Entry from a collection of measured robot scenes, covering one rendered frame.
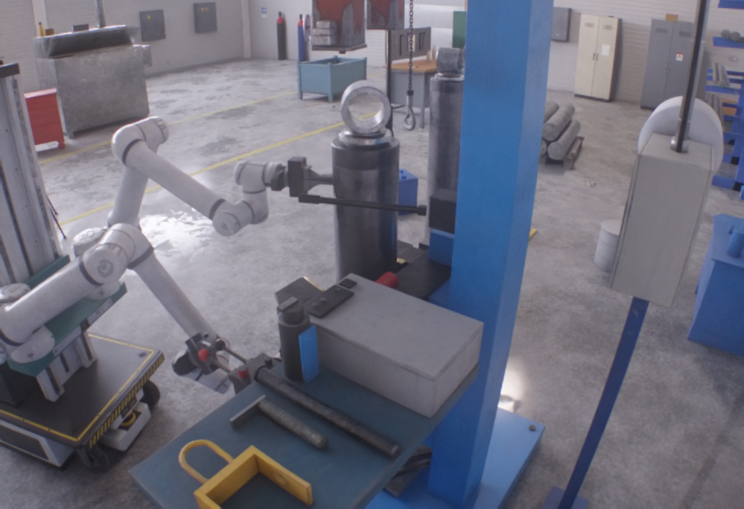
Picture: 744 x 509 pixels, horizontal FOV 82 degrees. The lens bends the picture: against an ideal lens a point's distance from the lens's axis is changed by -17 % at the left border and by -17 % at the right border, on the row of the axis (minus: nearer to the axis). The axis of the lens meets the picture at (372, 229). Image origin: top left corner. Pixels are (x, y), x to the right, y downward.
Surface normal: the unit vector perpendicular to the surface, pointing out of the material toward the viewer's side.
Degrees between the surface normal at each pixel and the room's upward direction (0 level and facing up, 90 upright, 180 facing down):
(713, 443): 0
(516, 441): 0
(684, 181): 90
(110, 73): 90
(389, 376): 90
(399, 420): 0
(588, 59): 90
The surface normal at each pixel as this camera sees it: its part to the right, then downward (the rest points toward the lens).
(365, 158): -0.01, 0.44
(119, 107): 0.75, 0.29
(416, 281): 0.00, -0.90
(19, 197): 0.98, 0.10
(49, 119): 0.56, 0.36
